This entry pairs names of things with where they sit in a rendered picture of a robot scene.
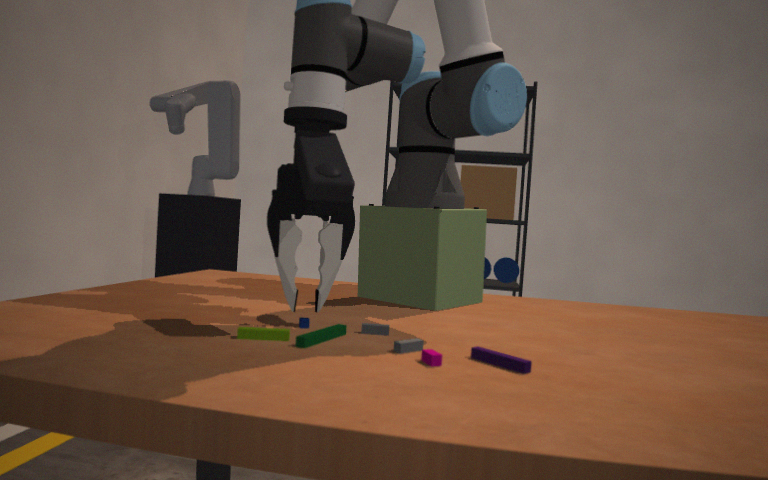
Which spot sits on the purple rod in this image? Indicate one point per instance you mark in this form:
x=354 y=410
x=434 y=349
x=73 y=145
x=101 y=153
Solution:
x=502 y=360

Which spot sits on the magenta block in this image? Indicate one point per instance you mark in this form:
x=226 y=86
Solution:
x=431 y=357

